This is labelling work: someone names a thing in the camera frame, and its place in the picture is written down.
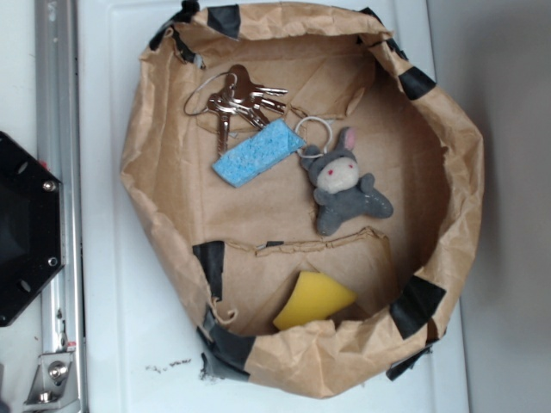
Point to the yellow sponge piece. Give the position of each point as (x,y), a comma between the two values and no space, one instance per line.
(316,296)

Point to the brown paper bag bin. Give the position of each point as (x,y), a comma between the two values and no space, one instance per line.
(234,254)

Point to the aluminium frame rail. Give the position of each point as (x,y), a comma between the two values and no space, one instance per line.
(62,300)

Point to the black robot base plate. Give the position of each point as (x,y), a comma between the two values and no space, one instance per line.
(31,242)

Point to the grey plush bunny keychain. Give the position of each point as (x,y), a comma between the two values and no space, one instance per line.
(340,191)

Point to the blue sponge piece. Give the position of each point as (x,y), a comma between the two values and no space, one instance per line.
(257,154)

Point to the metal corner bracket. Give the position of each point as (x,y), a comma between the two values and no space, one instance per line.
(49,388)

